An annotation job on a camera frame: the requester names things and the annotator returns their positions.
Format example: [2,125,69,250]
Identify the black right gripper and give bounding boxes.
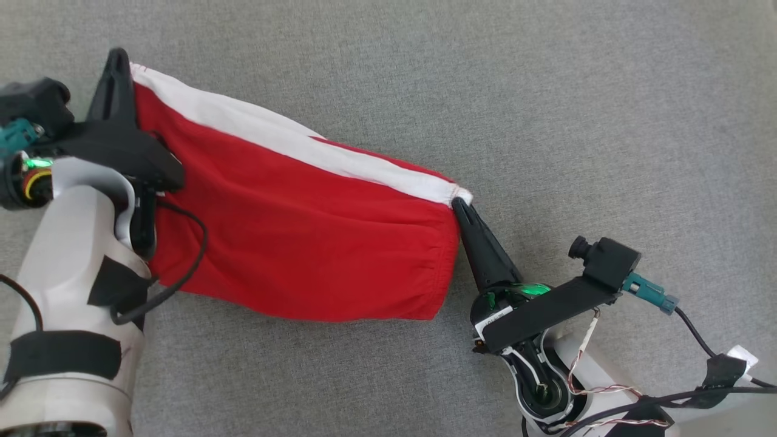
[452,197,622,354]

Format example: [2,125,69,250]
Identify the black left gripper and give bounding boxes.
[36,48,186,194]

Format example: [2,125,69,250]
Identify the red shorts with white stripe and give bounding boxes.
[130,61,474,322]

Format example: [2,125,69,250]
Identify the red white twisted wires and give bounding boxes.
[563,307,670,429]

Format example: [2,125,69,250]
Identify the black cable with teal plug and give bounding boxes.
[622,272,777,389]

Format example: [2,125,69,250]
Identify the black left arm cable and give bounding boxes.
[111,199,209,326]

